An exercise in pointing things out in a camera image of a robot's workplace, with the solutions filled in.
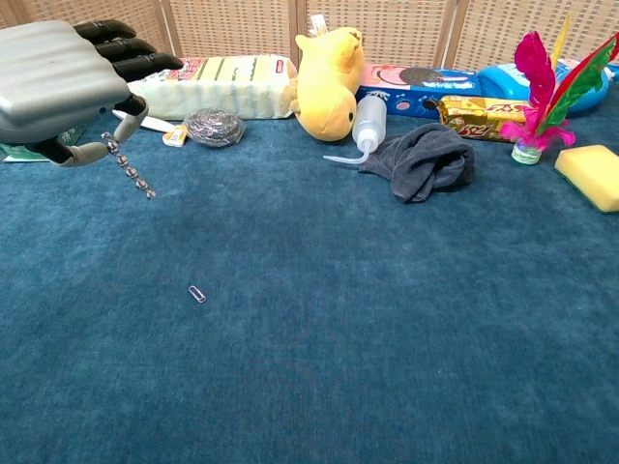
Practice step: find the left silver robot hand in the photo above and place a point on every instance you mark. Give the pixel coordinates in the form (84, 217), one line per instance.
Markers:
(53, 82)

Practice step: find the shiny silver metal rod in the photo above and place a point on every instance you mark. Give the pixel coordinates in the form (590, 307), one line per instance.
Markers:
(129, 170)

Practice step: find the small paper clip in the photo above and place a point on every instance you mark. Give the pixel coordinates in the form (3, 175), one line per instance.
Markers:
(197, 294)

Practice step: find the green tea bag box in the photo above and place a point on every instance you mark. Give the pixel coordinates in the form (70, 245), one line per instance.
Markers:
(21, 153)

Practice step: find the packaged yellow sponge multipack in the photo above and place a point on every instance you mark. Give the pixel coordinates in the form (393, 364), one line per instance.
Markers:
(217, 87)

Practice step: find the steel wool scrubber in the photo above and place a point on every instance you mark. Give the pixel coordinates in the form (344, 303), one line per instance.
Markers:
(213, 126)

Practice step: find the woven wooden folding screen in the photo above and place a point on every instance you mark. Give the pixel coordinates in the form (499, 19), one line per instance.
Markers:
(232, 29)

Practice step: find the yellow plush toy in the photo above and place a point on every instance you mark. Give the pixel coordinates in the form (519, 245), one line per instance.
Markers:
(326, 92)

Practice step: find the clear plastic wash bottle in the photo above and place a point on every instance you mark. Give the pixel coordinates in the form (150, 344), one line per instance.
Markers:
(370, 118)

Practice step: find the blue pink cookie box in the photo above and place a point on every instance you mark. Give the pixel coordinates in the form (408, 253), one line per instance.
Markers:
(416, 87)

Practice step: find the blue table mat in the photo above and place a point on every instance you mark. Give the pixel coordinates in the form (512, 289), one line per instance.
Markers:
(338, 314)

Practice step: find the dark grey cloth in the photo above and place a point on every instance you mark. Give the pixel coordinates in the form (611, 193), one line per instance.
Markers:
(421, 162)

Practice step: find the gold snack package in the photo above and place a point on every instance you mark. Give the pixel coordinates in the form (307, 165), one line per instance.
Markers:
(479, 116)

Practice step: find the blue detergent bottle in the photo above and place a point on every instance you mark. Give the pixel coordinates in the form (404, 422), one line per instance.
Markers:
(503, 82)

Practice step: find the colourful feather shuttlecock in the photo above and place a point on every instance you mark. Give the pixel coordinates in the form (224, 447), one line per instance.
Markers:
(532, 72)

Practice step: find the yellow sponge block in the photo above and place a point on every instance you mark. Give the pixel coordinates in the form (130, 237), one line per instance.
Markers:
(592, 171)

